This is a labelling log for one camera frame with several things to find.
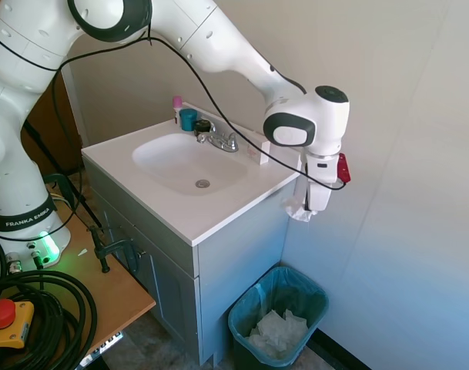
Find teal round jar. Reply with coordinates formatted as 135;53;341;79
179;108;199;133

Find white tissue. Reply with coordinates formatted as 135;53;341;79
280;193;319;224

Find trash bin with blue liner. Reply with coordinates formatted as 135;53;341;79
227;266;330;368

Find black metal clamp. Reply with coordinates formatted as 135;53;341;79
85;224;138;274

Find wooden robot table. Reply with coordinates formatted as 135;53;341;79
0;172;156;370

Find brown wooden door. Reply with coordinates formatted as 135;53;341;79
20;71;84;177

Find coiled thick black cables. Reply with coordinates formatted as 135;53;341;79
0;230;99;370

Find black baseboard strip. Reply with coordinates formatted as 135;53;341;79
306;327;374;370

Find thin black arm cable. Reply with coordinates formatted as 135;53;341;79
0;26;349;193

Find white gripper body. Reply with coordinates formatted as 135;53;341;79
293;152;342;213

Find bottle with pink cap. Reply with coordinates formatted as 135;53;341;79
171;96;184;126

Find white rectangular box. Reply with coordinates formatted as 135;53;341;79
246;130;273;167

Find grey vanity cabinet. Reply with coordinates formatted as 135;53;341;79
82;156;297;367

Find wrist camera with red mount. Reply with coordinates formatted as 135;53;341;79
336;152;353;183

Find pile of used white tissues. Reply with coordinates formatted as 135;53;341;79
245;308;310;358

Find yellow emergency stop box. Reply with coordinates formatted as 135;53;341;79
0;299;35;348

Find chrome faucet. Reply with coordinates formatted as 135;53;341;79
195;122;248;154

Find white sink countertop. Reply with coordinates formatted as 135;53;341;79
81;101;304;247

